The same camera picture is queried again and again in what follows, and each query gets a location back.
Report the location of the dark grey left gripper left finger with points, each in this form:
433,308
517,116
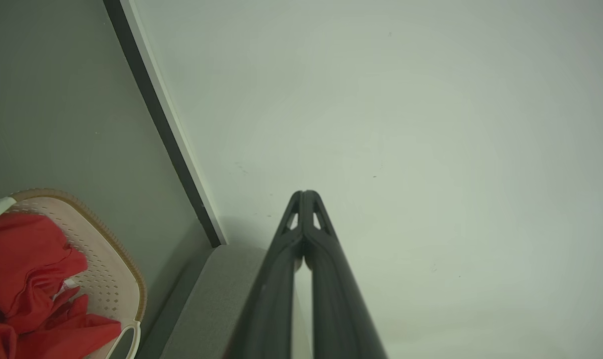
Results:
271,299

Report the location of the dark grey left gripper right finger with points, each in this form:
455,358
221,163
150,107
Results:
338,309

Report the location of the beige perforated plastic laundry basket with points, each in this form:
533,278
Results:
106,279

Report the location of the white and black baseboard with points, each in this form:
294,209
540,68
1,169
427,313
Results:
160,114

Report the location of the plain red crumpled garment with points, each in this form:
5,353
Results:
22,259

